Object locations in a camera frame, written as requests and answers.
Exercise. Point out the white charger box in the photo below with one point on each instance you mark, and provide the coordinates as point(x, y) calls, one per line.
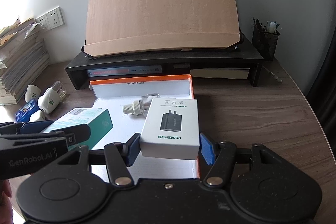
point(171, 129)

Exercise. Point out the white plug-in diffuser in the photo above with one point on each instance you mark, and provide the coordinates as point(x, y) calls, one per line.
point(49, 101)
point(32, 92)

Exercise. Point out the black monitor riser stand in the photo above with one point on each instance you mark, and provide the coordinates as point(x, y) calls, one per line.
point(241, 55)

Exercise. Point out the white wall socket left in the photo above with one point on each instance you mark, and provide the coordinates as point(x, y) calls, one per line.
point(43, 23)

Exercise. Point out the orange white cardboard box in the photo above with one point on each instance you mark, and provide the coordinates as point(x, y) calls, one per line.
point(113, 94)

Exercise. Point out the white wall socket right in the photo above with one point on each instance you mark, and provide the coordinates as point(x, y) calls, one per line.
point(55, 18)

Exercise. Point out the person's left hand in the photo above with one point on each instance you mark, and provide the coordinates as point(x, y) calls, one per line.
point(6, 214)

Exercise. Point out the black mesh pen holder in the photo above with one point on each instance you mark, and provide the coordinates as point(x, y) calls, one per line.
point(265, 38)

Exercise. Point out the white square charger plug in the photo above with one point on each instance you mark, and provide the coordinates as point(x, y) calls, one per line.
point(38, 116)

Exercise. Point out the wooden book stand board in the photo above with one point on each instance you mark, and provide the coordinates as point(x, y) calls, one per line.
point(125, 26)

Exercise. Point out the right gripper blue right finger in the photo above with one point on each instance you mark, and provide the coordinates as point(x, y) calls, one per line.
point(208, 148)

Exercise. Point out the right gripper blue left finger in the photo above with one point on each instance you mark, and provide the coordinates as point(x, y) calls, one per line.
point(131, 149)

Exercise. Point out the clear glass bottle white cap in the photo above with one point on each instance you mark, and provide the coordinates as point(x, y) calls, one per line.
point(140, 106)

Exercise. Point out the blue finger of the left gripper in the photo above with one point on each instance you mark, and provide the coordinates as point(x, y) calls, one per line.
point(33, 127)

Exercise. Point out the teal adhesive bandage box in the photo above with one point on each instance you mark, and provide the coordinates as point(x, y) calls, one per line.
point(90, 124)

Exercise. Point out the blue floss pick box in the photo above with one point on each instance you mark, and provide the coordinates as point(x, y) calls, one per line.
point(26, 111)

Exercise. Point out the red grey book under riser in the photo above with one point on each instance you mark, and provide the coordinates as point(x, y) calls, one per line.
point(119, 71)

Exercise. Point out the white wall socket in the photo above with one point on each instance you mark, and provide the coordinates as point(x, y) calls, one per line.
point(43, 23)
point(55, 18)

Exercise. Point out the beige book under riser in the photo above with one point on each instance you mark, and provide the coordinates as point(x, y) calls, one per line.
point(220, 73)

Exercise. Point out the stack of books and papers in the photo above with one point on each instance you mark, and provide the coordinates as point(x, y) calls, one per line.
point(23, 58)

